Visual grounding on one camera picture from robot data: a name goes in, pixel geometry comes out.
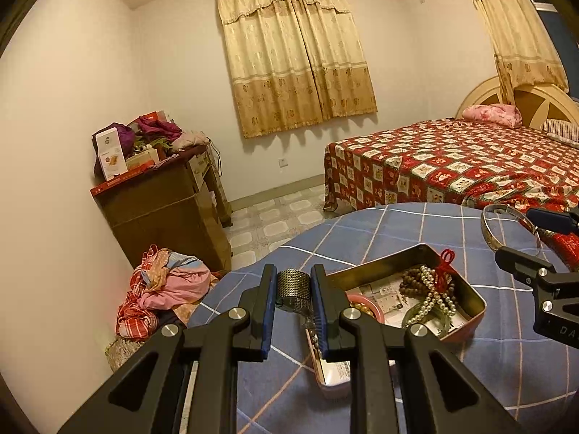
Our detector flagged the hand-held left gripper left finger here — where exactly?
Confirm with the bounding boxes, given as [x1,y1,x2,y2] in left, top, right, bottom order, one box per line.
[56,263,278,434]

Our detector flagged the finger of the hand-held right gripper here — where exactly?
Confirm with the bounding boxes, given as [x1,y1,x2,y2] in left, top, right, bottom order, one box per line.
[495,246,579,290]
[526,208,579,236]

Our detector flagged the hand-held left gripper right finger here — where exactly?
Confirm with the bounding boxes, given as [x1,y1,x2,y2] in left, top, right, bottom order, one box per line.
[310,263,528,434]

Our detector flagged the silver mesh band wristwatch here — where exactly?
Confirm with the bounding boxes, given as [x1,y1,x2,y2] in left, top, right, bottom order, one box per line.
[276,270,317,333]

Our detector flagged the silver metal bangle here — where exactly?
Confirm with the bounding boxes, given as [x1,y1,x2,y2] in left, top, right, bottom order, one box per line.
[482,203,544,254]

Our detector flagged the pink bangle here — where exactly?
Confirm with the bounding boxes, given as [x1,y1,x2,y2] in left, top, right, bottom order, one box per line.
[346,293,386,324]

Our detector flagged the pink tin box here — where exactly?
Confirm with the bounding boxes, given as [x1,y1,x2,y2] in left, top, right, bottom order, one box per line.
[304,243,487,401]

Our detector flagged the wooden bead necklace red tassel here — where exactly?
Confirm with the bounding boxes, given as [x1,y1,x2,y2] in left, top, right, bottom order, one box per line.
[398,248,457,308]

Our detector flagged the white pearl necklace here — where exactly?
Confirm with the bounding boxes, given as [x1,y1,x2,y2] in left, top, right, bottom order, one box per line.
[405,264,457,326]

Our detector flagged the green jade bangle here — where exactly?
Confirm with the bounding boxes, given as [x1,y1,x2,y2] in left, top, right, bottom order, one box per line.
[400,305,451,337]

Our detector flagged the striped pillow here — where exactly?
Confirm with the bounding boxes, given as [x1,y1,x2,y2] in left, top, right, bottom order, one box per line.
[540,118,579,145]

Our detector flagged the blue plaid tablecloth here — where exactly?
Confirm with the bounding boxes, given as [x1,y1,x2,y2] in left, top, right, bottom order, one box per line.
[178,203,579,434]

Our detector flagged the pile of clothes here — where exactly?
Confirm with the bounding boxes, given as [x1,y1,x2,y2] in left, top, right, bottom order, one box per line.
[115,244,220,340]

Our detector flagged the bed with red patterned cover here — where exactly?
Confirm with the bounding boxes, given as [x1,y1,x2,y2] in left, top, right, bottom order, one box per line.
[323,118,579,272]

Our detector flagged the pink pillow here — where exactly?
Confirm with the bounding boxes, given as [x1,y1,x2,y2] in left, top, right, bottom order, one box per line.
[461,103,523,128]

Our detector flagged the cream bed headboard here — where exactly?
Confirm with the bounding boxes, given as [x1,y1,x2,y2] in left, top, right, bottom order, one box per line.
[456,76,579,129]

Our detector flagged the brown wooden cabinet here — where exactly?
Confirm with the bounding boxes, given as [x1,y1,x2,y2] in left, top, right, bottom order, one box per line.
[90,142,233,276]

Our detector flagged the woven basket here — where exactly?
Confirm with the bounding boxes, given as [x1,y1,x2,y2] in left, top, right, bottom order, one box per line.
[105,335,150,374]

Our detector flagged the dark blue panel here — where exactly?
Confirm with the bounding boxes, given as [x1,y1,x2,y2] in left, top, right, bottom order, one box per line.
[534,2,579,100]

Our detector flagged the pale pink cloth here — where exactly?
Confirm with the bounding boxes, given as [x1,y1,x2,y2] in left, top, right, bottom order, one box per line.
[171,130,209,152]

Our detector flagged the beige patterned side curtain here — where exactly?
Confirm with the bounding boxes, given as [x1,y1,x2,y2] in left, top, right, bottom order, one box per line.
[452,0,570,105]

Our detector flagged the white box red stripe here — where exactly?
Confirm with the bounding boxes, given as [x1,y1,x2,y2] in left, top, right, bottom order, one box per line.
[126,148,161,173]

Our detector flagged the flat red box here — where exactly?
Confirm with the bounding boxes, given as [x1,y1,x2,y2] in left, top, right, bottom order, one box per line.
[90,163,182,199]

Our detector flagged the magenta cloth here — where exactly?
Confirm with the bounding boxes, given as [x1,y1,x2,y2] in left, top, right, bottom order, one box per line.
[136,115,182,143]

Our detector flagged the white upright carton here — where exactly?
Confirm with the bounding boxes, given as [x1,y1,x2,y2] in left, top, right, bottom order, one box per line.
[93,127,128,180]

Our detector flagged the purple clothes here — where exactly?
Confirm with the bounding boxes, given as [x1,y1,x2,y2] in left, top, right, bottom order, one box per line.
[93,122,136,177]

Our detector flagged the orange box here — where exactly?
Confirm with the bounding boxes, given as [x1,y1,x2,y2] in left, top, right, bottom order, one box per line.
[129,111,166,125]

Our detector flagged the beige patterned window curtain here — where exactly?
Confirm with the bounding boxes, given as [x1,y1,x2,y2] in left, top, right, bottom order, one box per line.
[214,0,378,140]

